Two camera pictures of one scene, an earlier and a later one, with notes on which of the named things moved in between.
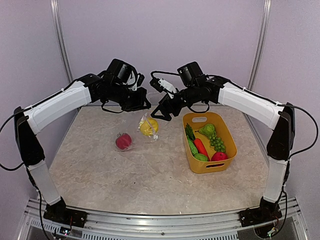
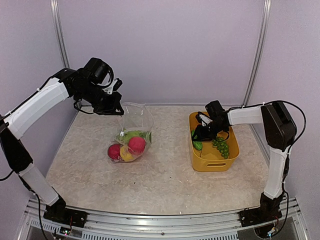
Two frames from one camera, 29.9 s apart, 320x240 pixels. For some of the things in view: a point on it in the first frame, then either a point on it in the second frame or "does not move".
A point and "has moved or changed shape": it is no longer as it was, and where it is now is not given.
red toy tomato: [123, 141] to [114, 151]
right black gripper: [164, 101] to [202, 135]
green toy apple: [201, 157] to [125, 136]
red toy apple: [219, 156] to [136, 145]
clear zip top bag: [148, 131] has moved or changed shape
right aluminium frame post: [266, 17] does not move
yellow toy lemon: [149, 126] to [125, 154]
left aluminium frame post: [58, 26] does not move
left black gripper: [141, 99] to [109, 110]
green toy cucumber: [193, 146] to [197, 144]
